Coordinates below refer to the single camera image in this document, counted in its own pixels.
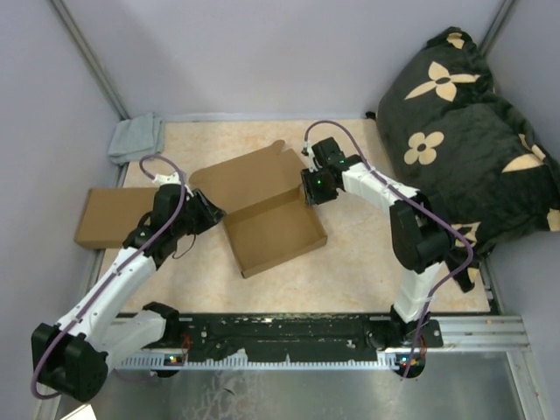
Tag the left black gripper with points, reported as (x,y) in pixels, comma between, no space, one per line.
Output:
(210,213)

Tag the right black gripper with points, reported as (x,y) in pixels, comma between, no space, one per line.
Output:
(312,195)

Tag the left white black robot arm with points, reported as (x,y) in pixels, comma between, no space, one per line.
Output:
(74,356)

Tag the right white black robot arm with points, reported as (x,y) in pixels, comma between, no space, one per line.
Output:
(420,236)

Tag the small closed cardboard box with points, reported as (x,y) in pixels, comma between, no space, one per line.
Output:
(110,214)

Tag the grey folded cloth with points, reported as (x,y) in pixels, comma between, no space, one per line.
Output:
(137,137)

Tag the black floral pillow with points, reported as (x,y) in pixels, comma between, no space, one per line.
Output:
(445,129)

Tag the white paper corner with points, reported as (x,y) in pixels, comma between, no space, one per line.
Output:
(84,412)

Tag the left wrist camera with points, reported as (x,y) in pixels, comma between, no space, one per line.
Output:
(174,183)

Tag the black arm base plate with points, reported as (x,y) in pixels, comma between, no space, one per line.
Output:
(299,337)

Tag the aluminium frame rail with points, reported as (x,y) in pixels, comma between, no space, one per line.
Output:
(459,334)

